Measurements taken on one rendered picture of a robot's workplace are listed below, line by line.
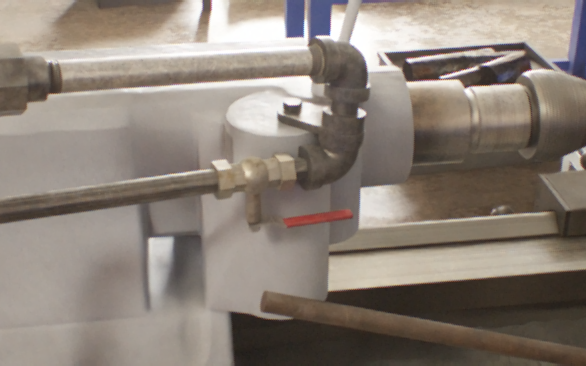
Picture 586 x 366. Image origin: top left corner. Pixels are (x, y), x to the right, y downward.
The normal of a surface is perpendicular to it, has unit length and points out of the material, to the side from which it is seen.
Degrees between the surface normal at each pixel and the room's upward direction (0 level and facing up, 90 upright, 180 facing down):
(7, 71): 57
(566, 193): 0
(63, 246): 70
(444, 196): 0
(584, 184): 0
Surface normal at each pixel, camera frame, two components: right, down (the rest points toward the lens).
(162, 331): 0.13, 0.01
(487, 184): 0.00, -0.87
